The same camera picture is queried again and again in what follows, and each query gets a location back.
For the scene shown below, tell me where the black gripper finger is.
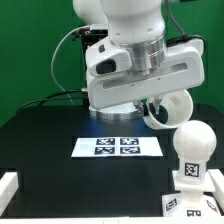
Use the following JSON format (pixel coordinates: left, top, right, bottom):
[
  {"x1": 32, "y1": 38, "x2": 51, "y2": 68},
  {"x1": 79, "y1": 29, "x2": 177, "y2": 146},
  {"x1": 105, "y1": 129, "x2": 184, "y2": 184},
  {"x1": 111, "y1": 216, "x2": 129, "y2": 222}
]
[
  {"x1": 149, "y1": 95, "x2": 163, "y2": 114},
  {"x1": 133, "y1": 100, "x2": 149, "y2": 117}
]

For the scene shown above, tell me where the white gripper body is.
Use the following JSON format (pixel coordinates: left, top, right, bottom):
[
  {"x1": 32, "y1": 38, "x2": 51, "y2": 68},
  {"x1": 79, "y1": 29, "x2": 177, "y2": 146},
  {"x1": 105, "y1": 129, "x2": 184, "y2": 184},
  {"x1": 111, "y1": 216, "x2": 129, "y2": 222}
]
[{"x1": 86, "y1": 45, "x2": 204, "y2": 109}]

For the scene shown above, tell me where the white cylindrical lamp shade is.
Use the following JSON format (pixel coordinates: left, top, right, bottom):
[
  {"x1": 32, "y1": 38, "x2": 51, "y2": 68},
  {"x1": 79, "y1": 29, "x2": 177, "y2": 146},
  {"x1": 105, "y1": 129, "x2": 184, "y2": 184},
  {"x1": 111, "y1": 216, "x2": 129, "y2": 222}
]
[{"x1": 143, "y1": 90, "x2": 193, "y2": 130}]

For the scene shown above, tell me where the white lamp bulb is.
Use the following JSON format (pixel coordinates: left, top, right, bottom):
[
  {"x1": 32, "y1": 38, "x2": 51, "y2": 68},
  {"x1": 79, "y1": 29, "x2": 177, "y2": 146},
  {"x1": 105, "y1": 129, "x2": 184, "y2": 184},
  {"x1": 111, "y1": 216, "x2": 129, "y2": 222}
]
[{"x1": 173, "y1": 120, "x2": 217, "y2": 185}]

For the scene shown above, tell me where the white lamp base with tags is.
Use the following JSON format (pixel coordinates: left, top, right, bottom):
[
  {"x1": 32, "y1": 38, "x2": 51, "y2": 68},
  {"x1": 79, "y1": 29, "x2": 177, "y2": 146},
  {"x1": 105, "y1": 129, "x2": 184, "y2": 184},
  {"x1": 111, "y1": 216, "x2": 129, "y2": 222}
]
[{"x1": 162, "y1": 171, "x2": 221, "y2": 217}]

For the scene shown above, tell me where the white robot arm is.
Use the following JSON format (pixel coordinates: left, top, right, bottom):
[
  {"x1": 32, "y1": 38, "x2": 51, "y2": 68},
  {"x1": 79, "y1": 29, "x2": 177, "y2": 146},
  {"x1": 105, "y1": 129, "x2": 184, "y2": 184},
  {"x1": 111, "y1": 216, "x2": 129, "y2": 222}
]
[{"x1": 73, "y1": 0, "x2": 204, "y2": 119}]

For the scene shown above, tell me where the white sheet with tags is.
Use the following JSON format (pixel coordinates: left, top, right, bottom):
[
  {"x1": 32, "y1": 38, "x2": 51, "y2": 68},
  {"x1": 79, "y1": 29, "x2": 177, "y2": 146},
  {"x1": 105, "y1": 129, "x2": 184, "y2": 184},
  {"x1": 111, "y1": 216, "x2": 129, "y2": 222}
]
[{"x1": 71, "y1": 137, "x2": 163, "y2": 158}]

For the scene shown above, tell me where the black cable on table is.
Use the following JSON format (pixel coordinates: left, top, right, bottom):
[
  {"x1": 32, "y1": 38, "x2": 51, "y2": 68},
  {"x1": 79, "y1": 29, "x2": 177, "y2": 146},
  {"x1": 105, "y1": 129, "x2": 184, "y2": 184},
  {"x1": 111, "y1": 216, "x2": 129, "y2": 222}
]
[{"x1": 16, "y1": 88, "x2": 89, "y2": 114}]

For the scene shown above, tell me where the black camera on stand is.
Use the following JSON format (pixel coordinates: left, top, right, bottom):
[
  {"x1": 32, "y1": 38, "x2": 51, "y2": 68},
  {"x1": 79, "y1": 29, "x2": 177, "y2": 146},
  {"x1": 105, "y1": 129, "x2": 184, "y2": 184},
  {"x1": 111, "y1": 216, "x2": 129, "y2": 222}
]
[{"x1": 71, "y1": 26, "x2": 108, "y2": 50}]

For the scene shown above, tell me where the white right corner bracket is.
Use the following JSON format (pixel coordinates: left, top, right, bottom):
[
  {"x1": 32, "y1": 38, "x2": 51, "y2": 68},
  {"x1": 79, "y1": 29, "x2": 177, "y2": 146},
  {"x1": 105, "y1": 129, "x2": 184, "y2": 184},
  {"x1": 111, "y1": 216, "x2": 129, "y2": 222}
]
[{"x1": 208, "y1": 169, "x2": 224, "y2": 201}]

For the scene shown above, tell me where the white corner bracket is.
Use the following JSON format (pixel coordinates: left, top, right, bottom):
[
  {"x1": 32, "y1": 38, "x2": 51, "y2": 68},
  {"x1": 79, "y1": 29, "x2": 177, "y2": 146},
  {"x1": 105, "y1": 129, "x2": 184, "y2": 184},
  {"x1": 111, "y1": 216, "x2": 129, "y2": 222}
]
[
  {"x1": 208, "y1": 169, "x2": 224, "y2": 201},
  {"x1": 0, "y1": 172, "x2": 19, "y2": 217}
]

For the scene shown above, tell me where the white left corner bracket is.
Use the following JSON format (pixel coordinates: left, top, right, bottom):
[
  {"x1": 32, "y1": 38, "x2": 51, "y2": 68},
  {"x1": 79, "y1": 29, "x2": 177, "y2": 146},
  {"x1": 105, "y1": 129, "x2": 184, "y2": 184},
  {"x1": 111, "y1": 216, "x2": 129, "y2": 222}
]
[{"x1": 0, "y1": 172, "x2": 19, "y2": 217}]

